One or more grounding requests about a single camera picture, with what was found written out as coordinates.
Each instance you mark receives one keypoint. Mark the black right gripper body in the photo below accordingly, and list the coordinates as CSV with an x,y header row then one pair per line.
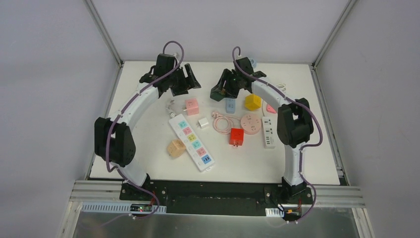
x,y
228,83

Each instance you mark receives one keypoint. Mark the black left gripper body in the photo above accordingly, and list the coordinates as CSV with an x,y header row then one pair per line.
x,y
181,81

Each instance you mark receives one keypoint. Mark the dark green cube socket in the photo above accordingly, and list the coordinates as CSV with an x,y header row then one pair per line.
x,y
217,93

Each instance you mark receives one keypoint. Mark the yellow cube socket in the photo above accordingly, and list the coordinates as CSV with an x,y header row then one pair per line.
x,y
252,102

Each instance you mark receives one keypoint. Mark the white usb charger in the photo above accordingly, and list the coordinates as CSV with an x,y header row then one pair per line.
x,y
202,123

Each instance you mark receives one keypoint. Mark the pink plug adapter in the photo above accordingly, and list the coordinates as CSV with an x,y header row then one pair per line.
x,y
270,109

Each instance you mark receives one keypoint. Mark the orange-red cube socket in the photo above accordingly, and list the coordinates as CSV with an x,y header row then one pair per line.
x,y
236,137

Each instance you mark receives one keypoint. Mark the white tower power strip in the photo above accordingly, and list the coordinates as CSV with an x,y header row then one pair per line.
x,y
268,133

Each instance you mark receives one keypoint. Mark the beige cube socket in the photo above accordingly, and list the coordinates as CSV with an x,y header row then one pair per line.
x,y
176,148

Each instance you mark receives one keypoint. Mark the white multicolour power strip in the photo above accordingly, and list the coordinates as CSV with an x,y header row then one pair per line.
x,y
194,146

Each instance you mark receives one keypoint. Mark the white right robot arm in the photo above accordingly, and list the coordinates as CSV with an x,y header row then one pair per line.
x,y
294,117

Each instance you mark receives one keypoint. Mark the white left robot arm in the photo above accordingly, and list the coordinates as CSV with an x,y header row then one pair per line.
x,y
113,140

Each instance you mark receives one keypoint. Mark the pink cube socket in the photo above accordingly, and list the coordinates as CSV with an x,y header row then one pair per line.
x,y
191,107

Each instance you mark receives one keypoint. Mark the pink round socket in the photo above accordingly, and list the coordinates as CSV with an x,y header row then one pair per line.
x,y
251,124

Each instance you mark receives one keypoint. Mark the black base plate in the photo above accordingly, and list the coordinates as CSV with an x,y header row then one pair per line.
x,y
225,206

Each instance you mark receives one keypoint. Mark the aluminium frame rail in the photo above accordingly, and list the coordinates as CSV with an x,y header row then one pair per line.
x,y
334,196

